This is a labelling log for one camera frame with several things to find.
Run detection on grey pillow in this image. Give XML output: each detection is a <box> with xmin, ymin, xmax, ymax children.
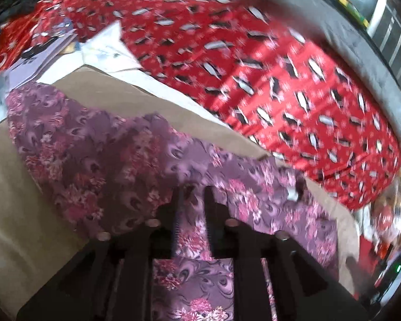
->
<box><xmin>271</xmin><ymin>0</ymin><xmax>401</xmax><ymax>142</ymax></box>

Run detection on red penguin pattern quilt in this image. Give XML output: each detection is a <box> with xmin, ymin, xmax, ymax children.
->
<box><xmin>0</xmin><ymin>0</ymin><xmax>401</xmax><ymax>210</ymax></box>

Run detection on purple floral shirt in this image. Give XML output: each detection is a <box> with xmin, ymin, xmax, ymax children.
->
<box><xmin>6</xmin><ymin>83</ymin><xmax>338</xmax><ymax>320</ymax></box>

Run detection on beige fleece blanket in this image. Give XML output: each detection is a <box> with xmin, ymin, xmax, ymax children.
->
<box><xmin>0</xmin><ymin>69</ymin><xmax>359</xmax><ymax>317</ymax></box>

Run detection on white paper sheets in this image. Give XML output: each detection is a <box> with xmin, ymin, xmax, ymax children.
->
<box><xmin>5</xmin><ymin>21</ymin><xmax>141</xmax><ymax>88</ymax></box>

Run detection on plastic bag with toys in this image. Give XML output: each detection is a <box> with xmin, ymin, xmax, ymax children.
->
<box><xmin>355</xmin><ymin>169</ymin><xmax>401</xmax><ymax>259</ymax></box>

